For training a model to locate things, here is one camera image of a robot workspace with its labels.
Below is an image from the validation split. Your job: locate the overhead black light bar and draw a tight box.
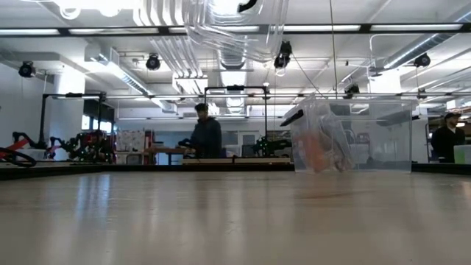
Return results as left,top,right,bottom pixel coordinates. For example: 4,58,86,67
0,22,471,37

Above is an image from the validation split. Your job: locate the thin hanging black cable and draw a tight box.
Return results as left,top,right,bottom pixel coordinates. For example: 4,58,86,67
328,0,339,100

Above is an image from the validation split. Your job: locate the black aluminium table frame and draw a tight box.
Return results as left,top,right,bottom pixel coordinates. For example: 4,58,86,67
0,163,471,180

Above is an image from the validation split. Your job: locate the black robot station frame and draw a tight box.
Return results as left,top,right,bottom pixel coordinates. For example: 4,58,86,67
203,84,269,148
38,91,108,163

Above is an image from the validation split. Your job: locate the brown wooden table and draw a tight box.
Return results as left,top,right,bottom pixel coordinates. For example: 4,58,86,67
144,146,192,166

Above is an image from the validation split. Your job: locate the clear plastic storage box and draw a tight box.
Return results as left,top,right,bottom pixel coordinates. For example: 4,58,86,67
279,93,419,174

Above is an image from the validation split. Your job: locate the grey round ceiling duct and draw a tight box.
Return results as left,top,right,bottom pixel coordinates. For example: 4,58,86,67
369,10,471,73

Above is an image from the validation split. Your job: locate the white ceiling pipe bundle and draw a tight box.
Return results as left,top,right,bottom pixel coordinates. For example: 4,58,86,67
134,0,204,79

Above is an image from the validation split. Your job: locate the black cable loop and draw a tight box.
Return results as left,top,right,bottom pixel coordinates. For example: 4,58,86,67
0,146,38,169

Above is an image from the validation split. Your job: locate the orange elastic bandage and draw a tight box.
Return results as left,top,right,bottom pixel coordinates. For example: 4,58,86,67
296,132,328,173

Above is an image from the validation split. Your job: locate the red plastic object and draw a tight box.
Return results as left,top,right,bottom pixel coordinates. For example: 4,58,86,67
0,138,30,160

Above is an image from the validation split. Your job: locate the black ceiling spotlight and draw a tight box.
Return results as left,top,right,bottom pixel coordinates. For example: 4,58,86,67
344,84,361,100
18,60,37,79
414,52,432,68
145,53,162,71
274,40,294,70

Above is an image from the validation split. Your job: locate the person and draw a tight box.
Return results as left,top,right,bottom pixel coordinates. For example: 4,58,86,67
430,112,467,163
183,102,224,160

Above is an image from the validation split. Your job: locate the white patterned panel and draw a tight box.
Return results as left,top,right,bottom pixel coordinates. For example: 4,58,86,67
116,129,146,152

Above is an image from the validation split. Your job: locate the pale translucent bin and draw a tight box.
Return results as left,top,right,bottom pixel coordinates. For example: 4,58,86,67
453,144,471,165

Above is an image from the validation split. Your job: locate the ribbed silver air duct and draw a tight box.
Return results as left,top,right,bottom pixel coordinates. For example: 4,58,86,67
216,36,255,115

